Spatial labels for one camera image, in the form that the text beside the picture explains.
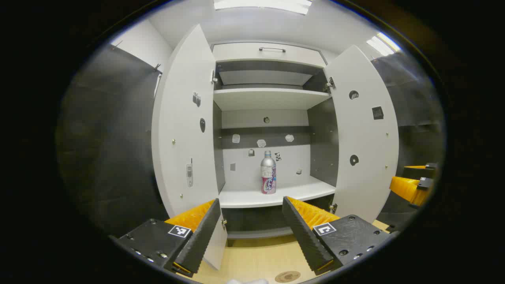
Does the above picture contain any silver drink bottle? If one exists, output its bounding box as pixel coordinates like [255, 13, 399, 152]
[260, 150, 277, 194]

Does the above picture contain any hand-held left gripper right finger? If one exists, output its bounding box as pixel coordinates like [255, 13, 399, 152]
[282, 196, 399, 276]

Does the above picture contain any black backdrop cloth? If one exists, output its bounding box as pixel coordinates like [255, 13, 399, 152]
[57, 43, 446, 238]

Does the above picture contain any ceiling light panel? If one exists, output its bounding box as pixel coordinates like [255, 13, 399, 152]
[366, 32, 401, 56]

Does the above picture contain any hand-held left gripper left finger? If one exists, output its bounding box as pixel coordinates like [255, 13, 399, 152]
[108, 198, 221, 278]

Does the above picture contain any white cabinet door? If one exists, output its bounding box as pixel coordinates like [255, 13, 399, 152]
[151, 24, 228, 271]
[324, 45, 400, 224]

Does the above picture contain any round brown coaster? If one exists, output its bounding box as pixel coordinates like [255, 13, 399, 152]
[275, 271, 301, 284]

